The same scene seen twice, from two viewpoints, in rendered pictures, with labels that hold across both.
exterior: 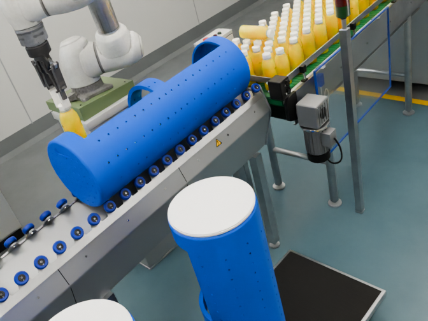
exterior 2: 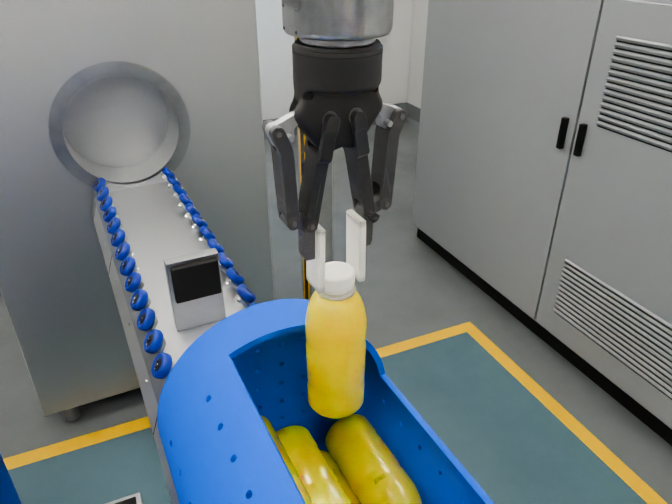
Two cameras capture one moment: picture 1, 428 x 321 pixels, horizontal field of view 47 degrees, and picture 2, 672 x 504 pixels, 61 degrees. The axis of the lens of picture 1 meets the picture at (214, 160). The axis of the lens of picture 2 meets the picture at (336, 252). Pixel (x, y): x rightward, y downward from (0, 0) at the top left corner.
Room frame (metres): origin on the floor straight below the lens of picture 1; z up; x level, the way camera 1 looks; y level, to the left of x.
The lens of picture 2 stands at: (1.73, -0.03, 1.62)
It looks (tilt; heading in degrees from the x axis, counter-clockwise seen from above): 29 degrees down; 105
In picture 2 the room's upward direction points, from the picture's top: straight up
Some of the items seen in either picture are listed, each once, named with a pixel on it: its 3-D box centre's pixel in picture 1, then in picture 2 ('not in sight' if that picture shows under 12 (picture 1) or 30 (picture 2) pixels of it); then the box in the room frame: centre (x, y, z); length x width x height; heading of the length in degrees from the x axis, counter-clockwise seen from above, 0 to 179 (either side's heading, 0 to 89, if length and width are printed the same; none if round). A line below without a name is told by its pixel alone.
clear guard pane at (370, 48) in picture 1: (357, 79); not in sight; (2.32, -0.86, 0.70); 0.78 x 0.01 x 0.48; 131
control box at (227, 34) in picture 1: (214, 45); not in sight; (2.46, -0.17, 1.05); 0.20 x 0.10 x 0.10; 131
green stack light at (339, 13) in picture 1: (342, 10); not in sight; (2.09, -0.73, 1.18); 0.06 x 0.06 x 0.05
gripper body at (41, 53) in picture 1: (41, 55); (337, 94); (1.60, 0.45, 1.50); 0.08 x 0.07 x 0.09; 41
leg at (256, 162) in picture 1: (265, 202); not in sight; (2.01, -0.20, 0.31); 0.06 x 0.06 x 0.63; 41
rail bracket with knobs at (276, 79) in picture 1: (278, 88); not in sight; (1.99, -0.37, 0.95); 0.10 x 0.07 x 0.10; 41
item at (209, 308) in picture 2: not in sight; (197, 292); (1.23, 0.80, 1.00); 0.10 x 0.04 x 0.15; 41
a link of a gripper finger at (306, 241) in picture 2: (64, 92); (298, 235); (1.57, 0.42, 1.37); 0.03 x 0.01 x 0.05; 42
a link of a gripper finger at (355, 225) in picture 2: (56, 97); (355, 245); (1.62, 0.46, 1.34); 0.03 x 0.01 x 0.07; 131
